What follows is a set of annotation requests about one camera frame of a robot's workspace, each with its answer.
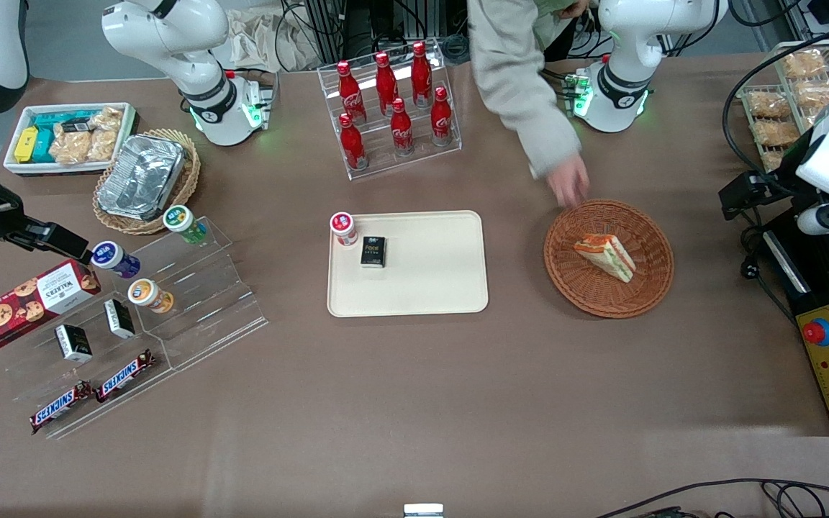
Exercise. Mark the yellow snack box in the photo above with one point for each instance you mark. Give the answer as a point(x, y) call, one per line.
point(26, 144)

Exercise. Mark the black equipment frame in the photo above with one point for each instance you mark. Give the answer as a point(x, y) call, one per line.
point(335, 25)

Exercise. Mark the tall clear acrylic step stand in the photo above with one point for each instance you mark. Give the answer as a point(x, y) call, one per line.
point(206, 302)

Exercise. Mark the bare person hand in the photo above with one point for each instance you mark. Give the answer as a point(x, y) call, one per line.
point(571, 183)

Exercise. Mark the low clear acrylic step stand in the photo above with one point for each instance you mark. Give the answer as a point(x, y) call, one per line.
point(26, 378)

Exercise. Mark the Snickers chocolate bar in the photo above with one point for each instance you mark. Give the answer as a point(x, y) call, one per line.
point(58, 408)
point(125, 375)

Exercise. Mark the orange jar blue logo lid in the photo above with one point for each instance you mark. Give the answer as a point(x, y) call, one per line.
point(148, 295)

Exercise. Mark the long teal snack box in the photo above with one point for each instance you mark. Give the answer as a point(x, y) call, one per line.
point(51, 119)

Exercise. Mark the green lid jar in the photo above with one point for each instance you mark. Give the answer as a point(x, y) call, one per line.
point(183, 221)

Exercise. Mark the small black white box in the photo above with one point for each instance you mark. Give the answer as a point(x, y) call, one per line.
point(73, 343)
point(119, 319)

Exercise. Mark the clear acrylic bottle rack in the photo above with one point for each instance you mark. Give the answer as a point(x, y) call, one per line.
point(450, 140)

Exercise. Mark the small white clip object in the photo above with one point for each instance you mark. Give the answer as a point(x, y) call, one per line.
point(423, 511)

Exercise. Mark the triangular sandwich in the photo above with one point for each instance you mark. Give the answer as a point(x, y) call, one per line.
point(605, 255)

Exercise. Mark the red Walkers cookie box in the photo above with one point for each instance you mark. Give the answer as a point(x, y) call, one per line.
point(26, 302)

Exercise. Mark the white plastic bin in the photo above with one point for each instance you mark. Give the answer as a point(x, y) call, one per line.
point(15, 115)

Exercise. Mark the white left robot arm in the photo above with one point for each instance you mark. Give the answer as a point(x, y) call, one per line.
point(630, 43)

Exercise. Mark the beige plastic tray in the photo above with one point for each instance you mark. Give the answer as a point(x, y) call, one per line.
point(429, 280)

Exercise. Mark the red lid white jar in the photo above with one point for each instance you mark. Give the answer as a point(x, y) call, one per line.
point(343, 227)

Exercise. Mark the blue lid purple jar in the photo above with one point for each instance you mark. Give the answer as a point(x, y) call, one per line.
point(114, 259)

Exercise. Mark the short teal snack box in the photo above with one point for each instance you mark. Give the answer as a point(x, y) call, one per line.
point(44, 147)

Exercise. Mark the small black Poco box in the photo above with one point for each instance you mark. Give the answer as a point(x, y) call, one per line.
point(373, 252)

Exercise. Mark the clear bagged fried snack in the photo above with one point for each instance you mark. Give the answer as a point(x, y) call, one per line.
point(821, 92)
point(771, 160)
point(768, 104)
point(805, 63)
point(774, 133)
point(105, 133)
point(70, 146)

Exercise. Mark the aluminium foil container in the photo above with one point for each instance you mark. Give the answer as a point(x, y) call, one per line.
point(141, 176)

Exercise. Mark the red cola bottle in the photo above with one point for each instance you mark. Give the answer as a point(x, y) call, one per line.
point(352, 144)
point(350, 90)
point(442, 116)
point(421, 72)
point(386, 83)
point(401, 128)

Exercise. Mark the red emergency stop button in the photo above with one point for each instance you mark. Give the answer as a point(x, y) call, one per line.
point(817, 332)

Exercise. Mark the grey sleeved forearm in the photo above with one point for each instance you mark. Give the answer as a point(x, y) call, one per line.
point(515, 79)

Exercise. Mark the round brown wicker basket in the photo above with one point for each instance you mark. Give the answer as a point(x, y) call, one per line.
point(601, 295)

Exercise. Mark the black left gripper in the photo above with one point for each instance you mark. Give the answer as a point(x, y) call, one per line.
point(783, 175)

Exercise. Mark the black machine housing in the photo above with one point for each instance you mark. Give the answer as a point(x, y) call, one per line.
point(810, 288)

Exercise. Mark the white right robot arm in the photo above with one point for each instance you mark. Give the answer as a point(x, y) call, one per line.
point(170, 36)

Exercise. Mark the light wicker basket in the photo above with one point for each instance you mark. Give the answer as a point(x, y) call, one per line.
point(188, 176)

